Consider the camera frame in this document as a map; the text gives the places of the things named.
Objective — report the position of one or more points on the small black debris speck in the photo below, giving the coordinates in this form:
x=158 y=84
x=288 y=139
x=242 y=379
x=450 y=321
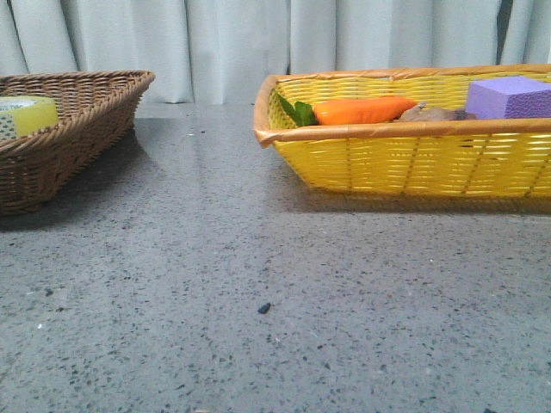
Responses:
x=263 y=309

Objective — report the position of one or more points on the brown toy potato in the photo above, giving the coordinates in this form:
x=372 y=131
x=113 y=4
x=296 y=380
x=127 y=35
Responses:
x=421 y=112

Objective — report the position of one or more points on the yellow woven basket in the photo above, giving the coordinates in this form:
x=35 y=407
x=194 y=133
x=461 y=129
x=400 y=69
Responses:
x=462 y=158

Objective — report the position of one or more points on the yellow tape roll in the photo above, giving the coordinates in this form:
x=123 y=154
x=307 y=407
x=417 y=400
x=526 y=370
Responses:
x=22 y=115

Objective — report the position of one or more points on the grey curtain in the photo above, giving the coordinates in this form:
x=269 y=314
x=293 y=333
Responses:
x=217 y=52

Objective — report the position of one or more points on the orange toy carrot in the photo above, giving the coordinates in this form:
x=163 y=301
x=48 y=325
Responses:
x=347 y=111

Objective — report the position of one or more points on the purple foam block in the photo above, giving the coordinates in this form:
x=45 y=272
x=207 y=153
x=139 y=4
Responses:
x=515 y=97

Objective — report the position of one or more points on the brown wicker basket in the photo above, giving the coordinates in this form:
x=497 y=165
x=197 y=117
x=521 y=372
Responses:
x=95 y=110

